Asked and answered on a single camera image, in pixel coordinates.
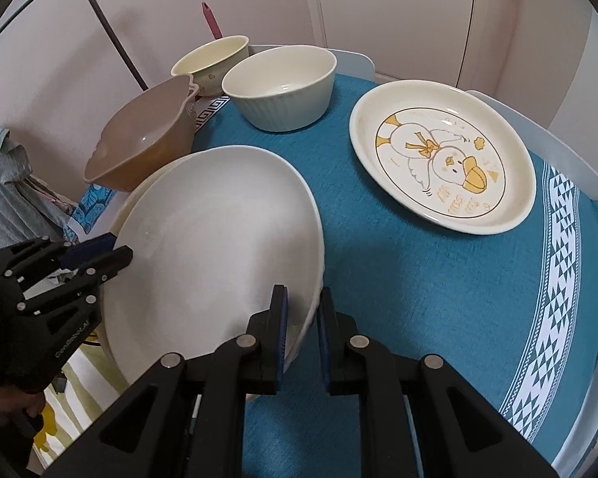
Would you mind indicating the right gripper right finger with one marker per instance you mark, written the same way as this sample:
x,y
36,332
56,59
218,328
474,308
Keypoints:
x,y
418,418

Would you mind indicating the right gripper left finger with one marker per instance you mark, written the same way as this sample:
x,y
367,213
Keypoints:
x,y
185,417

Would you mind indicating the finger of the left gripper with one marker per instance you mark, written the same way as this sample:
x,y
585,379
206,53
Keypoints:
x,y
90,275
80,253

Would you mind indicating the plain white plate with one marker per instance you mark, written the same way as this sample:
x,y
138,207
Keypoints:
x,y
214,258

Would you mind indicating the brown spouted bowl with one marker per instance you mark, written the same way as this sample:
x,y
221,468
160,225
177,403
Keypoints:
x,y
154,129

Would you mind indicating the small cream bowl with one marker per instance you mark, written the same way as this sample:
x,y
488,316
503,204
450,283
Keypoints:
x,y
209,63

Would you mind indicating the cream ribbed bowl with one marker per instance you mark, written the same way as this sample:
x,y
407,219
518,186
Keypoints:
x,y
282,89

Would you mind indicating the duck pattern cream plate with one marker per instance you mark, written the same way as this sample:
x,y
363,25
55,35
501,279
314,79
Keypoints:
x,y
445,155

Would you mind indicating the left hand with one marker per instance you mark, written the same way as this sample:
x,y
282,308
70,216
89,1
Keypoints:
x,y
13,401

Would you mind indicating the grey clothing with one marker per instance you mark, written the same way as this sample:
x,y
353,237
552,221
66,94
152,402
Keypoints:
x,y
29,208

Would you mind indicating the blue tablecloth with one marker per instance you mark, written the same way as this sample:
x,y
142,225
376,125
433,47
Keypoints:
x,y
428,283

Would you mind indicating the black clothes rack pole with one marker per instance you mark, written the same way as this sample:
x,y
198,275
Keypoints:
x,y
105,25

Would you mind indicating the white door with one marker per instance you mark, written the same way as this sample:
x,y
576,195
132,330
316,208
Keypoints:
x,y
465,43

